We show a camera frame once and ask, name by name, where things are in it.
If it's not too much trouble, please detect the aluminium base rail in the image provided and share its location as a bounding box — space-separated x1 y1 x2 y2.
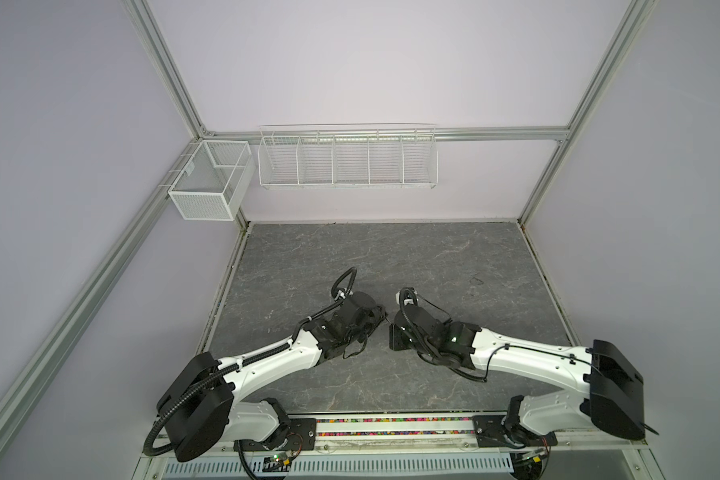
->
133 412 664 479

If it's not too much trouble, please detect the white wire shelf basket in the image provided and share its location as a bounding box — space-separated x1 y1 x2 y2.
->
258 125 439 189

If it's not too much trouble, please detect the white mesh box basket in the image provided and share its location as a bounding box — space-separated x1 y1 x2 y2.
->
168 140 256 221

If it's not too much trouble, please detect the aluminium enclosure frame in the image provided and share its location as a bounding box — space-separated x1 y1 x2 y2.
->
0 1 656 461

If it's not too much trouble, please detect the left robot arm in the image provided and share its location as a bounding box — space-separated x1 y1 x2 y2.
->
142 267 387 462

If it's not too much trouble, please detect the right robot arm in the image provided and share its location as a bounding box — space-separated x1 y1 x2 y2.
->
390 287 652 449

